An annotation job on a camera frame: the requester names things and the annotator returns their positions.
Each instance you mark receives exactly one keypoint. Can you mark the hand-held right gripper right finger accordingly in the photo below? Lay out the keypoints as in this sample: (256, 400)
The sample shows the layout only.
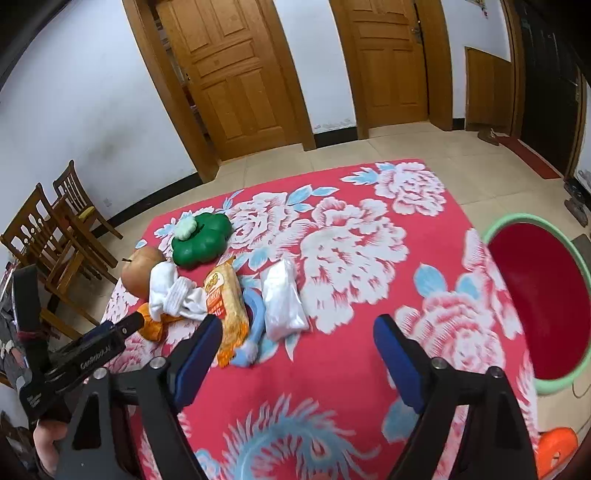
(399, 364)

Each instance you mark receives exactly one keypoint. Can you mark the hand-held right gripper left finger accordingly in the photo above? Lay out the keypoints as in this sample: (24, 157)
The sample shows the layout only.
(198, 364)

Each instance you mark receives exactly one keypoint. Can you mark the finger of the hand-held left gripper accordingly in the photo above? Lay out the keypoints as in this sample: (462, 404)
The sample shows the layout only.
(129, 324)

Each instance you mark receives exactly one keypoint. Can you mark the red bucket with green rim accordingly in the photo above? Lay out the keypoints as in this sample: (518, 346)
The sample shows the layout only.
(540, 295)

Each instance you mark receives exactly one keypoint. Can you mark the person's left hand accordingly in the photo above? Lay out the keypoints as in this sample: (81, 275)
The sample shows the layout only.
(47, 443)

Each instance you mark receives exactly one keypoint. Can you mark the orange plastic toy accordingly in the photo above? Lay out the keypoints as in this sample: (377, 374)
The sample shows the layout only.
(154, 325)

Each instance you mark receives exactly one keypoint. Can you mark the brown toy pear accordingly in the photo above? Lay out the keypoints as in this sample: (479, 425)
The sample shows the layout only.
(138, 272)

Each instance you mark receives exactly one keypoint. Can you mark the white sock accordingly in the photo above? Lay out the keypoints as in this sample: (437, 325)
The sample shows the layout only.
(178, 295)

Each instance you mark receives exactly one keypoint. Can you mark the orange snack packet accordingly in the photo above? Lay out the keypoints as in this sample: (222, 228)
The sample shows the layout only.
(226, 304)

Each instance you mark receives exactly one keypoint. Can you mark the blue and white toy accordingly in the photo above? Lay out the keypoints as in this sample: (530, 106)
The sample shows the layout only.
(254, 327)

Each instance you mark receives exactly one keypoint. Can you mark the red floral tablecloth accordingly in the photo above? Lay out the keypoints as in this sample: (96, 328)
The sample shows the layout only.
(332, 360)

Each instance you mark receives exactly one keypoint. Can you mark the white plastic bag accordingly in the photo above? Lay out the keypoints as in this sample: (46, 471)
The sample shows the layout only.
(284, 300)

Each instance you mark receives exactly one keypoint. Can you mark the wooden chair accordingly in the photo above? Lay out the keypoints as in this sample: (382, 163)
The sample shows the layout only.
(78, 203)
(46, 244)

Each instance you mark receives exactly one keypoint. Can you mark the orange plastic stool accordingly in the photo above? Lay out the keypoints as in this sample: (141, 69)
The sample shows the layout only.
(556, 450)

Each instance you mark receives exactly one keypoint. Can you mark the grey floor mat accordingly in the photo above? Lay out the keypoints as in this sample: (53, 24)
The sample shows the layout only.
(582, 244)

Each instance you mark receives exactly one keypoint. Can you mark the dark shoe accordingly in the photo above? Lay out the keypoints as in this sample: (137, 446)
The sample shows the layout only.
(579, 184)
(579, 210)

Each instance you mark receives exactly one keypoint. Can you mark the brown shoe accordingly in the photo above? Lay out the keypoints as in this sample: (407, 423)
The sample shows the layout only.
(488, 137)

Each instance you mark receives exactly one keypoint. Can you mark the red doormat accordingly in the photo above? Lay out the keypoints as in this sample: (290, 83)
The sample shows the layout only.
(531, 157)

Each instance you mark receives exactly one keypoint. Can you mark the wooden panel door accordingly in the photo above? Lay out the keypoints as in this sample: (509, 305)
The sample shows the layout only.
(231, 78)
(392, 64)

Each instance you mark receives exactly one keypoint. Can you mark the wooden shoe cabinet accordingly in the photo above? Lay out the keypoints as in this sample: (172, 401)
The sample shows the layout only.
(489, 90)

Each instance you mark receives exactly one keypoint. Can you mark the black entrance door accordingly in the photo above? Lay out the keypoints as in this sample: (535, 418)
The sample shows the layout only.
(549, 92)

